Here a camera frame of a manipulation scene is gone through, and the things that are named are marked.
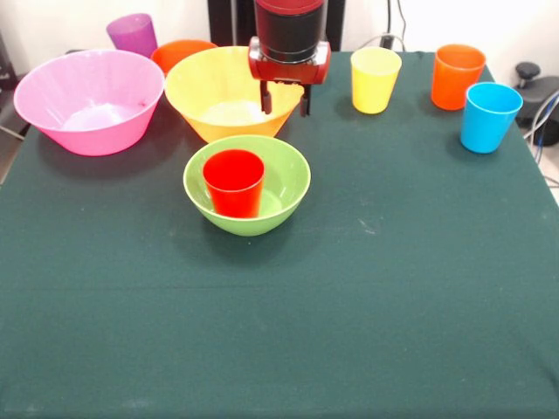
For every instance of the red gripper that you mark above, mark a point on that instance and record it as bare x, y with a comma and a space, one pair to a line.
288, 72

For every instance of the yellow plastic bowl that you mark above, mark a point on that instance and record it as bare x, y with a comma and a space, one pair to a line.
209, 83

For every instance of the red plastic cup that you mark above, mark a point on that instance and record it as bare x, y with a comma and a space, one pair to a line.
233, 192

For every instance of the orange plastic bowl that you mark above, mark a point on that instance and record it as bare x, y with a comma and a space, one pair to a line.
179, 51

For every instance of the green plastic bowl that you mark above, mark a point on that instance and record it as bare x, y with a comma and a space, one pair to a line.
244, 227

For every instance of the purple plastic cup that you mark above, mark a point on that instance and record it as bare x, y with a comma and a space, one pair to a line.
131, 35

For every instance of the pink plastic bowl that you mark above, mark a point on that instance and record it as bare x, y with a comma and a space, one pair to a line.
87, 87

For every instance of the blue plastic cup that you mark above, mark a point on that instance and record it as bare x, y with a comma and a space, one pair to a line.
489, 122

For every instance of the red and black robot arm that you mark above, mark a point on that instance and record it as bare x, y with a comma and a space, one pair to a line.
290, 26

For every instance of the yellow plastic cup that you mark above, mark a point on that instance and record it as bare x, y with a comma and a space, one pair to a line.
375, 87

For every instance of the orange plastic cup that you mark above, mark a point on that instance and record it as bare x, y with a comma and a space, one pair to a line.
454, 83

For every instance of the dark green tablecloth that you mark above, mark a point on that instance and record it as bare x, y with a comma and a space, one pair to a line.
262, 305

